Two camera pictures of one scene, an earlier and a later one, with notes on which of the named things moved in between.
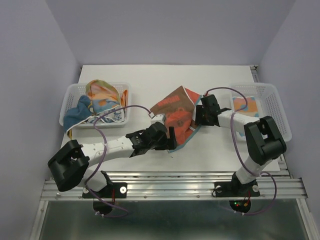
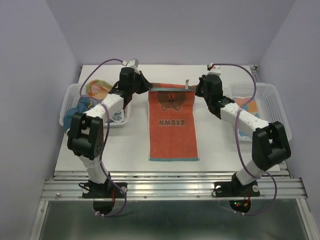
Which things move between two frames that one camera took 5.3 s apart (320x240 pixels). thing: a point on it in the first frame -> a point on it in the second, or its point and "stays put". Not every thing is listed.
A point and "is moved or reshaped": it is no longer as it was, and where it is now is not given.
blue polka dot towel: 240,103 stays put
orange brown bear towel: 179,110 is moved or reshaped
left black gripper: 168,143 -> 145,85
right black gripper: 198,119 -> 198,91
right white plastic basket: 269,104 stays put
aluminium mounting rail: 182,185 stays put
